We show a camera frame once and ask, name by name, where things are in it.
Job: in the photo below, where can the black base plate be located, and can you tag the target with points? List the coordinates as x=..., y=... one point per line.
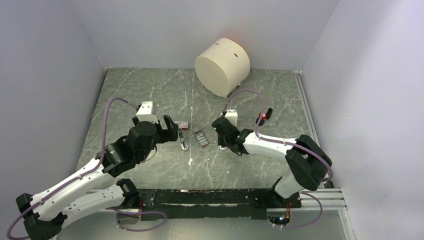
x=250, y=203

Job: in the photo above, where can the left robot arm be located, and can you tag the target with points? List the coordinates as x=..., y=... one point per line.
x=46, y=213

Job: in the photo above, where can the small black cylinder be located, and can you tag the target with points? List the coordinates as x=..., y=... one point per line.
x=269, y=113

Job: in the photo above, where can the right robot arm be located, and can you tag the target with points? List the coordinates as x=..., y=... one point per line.
x=308, y=163

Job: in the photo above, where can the cream cylindrical stool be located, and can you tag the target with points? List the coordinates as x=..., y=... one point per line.
x=223, y=66

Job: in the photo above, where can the red black stamp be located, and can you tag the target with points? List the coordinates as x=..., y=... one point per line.
x=261, y=119

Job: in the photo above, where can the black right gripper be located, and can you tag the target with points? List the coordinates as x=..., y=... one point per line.
x=220, y=141

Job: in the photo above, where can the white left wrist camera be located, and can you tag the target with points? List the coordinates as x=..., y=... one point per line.
x=147, y=113

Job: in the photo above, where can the white red staple box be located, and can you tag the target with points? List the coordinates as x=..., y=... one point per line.
x=184, y=125

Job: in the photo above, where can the aluminium rail frame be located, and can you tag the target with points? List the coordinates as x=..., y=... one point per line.
x=164, y=155

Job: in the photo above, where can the staple tray with staples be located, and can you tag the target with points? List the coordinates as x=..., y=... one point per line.
x=201, y=138

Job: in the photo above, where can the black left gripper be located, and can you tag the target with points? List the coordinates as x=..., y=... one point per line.
x=163, y=133

